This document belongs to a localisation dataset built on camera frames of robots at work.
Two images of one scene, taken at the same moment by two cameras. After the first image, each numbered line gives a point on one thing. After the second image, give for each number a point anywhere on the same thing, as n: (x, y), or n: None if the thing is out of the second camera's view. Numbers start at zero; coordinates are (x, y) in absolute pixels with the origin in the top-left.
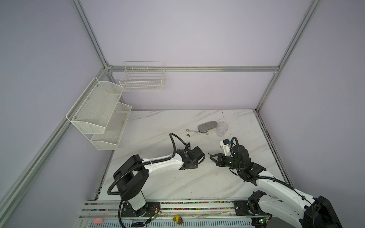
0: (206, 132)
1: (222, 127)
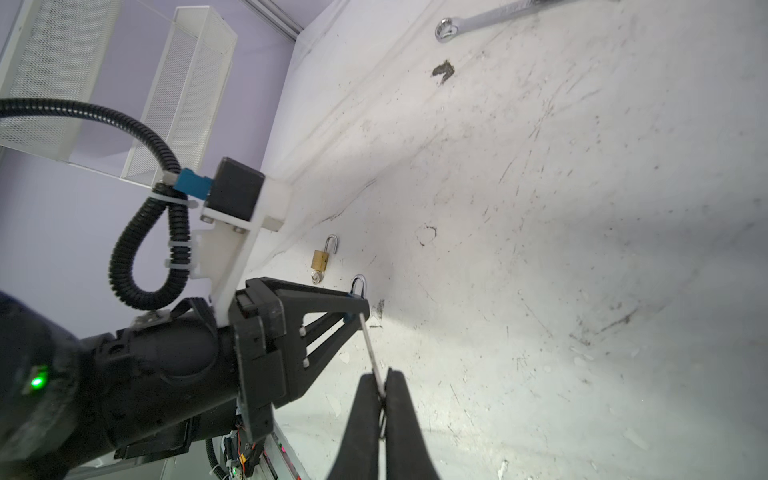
0: (448, 28)
1: None
